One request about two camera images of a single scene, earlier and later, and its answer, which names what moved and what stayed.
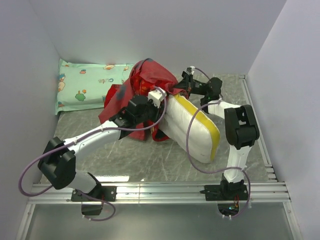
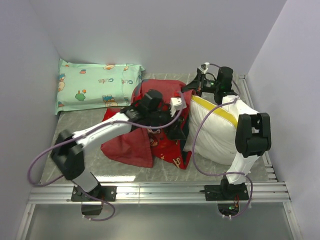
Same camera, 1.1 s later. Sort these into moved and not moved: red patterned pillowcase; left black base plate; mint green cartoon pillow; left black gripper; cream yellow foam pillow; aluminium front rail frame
Moved: red patterned pillowcase; left black gripper; cream yellow foam pillow
Not moved: aluminium front rail frame; left black base plate; mint green cartoon pillow
